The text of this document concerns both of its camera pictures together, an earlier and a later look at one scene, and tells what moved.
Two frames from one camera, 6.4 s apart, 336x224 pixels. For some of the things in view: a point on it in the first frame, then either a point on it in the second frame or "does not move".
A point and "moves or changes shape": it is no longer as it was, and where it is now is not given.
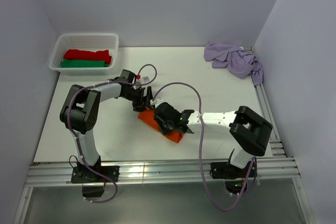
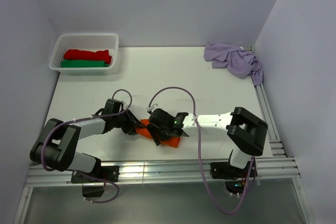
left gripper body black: [136, 96] -> [125, 121]
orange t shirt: [148, 117] moves or changes shape
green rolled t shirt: [83, 63] does not move
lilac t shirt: [241, 63] does not move
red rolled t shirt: [86, 55] does not move
